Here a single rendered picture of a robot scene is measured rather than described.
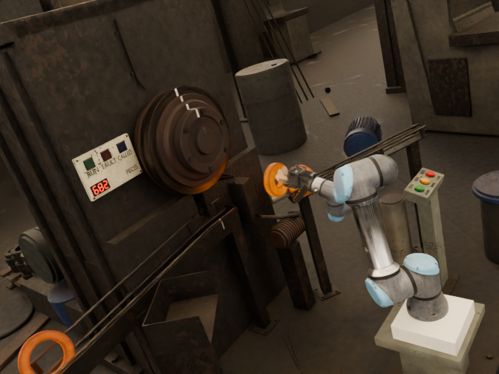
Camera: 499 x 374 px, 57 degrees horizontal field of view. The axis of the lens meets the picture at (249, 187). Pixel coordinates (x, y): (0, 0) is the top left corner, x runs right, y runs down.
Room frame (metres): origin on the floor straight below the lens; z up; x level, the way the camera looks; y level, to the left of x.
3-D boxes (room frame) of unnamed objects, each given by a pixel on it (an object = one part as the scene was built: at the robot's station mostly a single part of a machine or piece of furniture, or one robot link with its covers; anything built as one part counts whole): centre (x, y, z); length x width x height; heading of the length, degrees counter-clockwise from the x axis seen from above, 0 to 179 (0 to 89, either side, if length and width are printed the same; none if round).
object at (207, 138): (1.89, 0.13, 1.11); 0.28 x 0.06 x 0.28; 135
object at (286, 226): (2.10, -0.13, 0.27); 0.22 x 0.13 x 0.53; 135
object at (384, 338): (1.38, -0.52, 0.28); 0.32 x 0.32 x 0.04; 45
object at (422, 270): (1.37, -0.51, 0.53); 0.13 x 0.12 x 0.14; 98
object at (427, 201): (1.92, -0.80, 0.31); 0.24 x 0.16 x 0.62; 135
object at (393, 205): (2.01, -0.66, 0.26); 0.12 x 0.12 x 0.52
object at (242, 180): (2.14, 0.04, 0.68); 0.11 x 0.08 x 0.24; 45
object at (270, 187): (1.94, -0.13, 0.82); 0.16 x 0.03 x 0.16; 135
